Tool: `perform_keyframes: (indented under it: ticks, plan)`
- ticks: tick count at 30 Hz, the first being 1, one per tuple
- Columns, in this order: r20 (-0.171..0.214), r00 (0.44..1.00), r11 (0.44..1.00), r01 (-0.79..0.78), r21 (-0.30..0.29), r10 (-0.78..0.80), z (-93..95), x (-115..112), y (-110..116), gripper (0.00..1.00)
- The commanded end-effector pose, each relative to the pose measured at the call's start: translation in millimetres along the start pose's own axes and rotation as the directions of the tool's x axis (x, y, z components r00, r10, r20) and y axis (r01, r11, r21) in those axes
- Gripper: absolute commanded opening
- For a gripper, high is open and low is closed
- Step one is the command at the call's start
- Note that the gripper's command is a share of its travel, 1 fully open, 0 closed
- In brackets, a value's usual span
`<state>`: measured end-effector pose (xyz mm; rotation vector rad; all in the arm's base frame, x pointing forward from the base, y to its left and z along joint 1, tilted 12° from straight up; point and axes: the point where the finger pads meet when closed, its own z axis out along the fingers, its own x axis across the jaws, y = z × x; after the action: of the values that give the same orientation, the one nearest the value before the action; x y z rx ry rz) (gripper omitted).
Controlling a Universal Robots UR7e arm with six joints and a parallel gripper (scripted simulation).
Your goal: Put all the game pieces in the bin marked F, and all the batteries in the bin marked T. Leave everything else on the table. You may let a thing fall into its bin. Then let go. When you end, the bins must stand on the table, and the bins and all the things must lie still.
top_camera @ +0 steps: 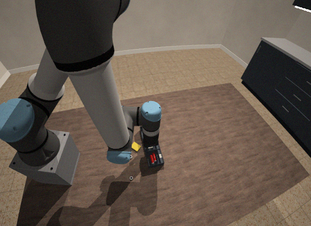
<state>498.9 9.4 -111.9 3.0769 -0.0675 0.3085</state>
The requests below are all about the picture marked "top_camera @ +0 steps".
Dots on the grey three-compartment bin rack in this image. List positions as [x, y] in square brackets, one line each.
[158, 154]

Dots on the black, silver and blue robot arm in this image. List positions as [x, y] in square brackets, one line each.
[79, 45]

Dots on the yellow sticky note pad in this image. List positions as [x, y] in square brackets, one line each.
[135, 146]

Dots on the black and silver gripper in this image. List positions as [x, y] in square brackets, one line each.
[150, 139]

